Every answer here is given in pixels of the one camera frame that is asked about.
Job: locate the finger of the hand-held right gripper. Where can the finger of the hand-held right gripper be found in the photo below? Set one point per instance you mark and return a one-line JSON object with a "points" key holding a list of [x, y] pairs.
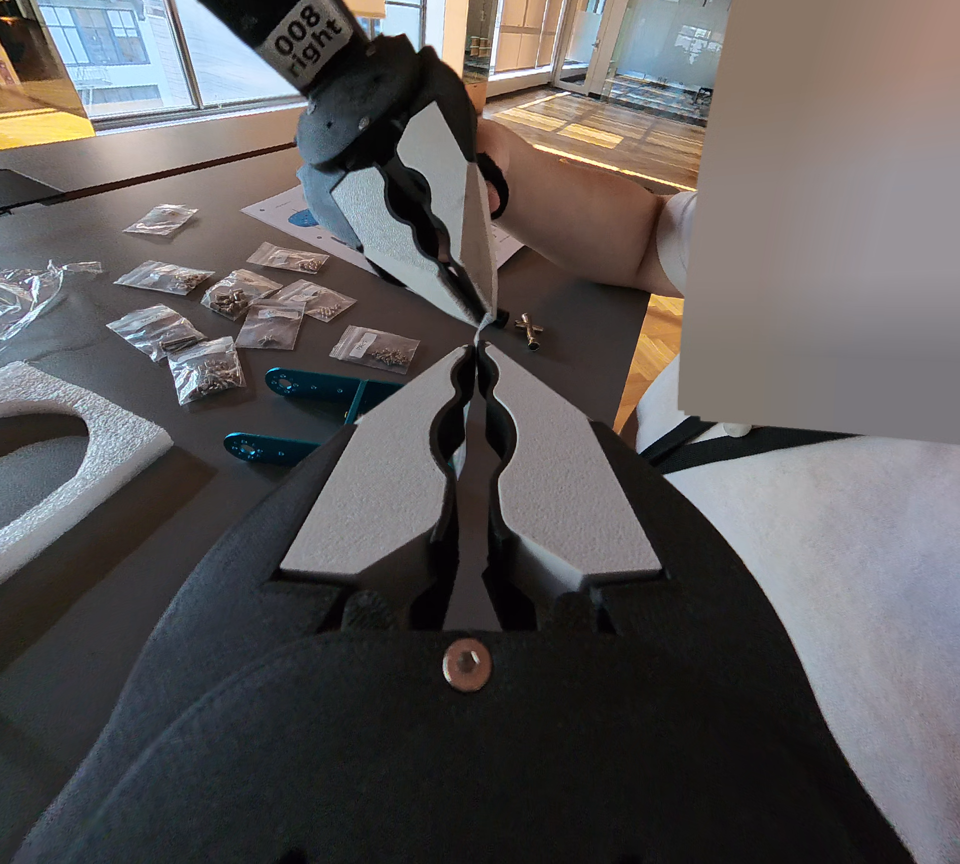
{"points": [[375, 218], [442, 166]]}

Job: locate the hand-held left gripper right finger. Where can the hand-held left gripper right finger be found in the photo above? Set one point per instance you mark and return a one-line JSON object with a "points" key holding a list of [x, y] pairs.
{"points": [[570, 496]]}

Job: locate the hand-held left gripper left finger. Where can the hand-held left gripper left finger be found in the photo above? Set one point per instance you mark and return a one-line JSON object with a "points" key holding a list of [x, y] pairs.
{"points": [[375, 489]]}

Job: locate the pile of small screw bags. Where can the pile of small screw bags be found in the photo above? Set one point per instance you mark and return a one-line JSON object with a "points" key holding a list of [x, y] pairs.
{"points": [[150, 327]]}

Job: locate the person's right forearm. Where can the person's right forearm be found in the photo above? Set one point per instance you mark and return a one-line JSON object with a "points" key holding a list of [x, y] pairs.
{"points": [[600, 218]]}

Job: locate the dark grey desk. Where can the dark grey desk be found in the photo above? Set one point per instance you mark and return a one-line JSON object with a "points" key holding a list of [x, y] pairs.
{"points": [[112, 579]]}

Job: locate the person's right hand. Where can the person's right hand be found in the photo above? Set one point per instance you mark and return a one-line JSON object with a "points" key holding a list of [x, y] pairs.
{"points": [[521, 173]]}

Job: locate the printed instruction booklet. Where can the printed instruction booklet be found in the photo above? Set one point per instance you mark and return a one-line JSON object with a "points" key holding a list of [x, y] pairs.
{"points": [[281, 207]]}

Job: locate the metal cross wrench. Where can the metal cross wrench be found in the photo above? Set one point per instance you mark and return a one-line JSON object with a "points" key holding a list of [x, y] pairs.
{"points": [[531, 330]]}

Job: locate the large glass window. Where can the large glass window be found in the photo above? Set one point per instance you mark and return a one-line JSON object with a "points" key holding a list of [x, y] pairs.
{"points": [[112, 31]]}

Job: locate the white foam pad with hole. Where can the white foam pad with hole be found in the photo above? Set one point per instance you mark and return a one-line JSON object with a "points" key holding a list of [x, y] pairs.
{"points": [[127, 444]]}

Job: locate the glass office door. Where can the glass office door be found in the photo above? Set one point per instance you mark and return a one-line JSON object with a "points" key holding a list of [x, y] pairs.
{"points": [[660, 23]]}

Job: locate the person's white t-shirt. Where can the person's white t-shirt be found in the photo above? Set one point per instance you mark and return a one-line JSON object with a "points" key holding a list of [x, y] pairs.
{"points": [[862, 579]]}

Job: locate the crumpled clear plastic wrap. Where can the crumpled clear plastic wrap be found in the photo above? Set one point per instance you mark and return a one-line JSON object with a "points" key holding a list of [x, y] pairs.
{"points": [[30, 294]]}

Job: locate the blue metal U bracket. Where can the blue metal U bracket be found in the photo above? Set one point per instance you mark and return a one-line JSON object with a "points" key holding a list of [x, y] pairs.
{"points": [[300, 381]]}

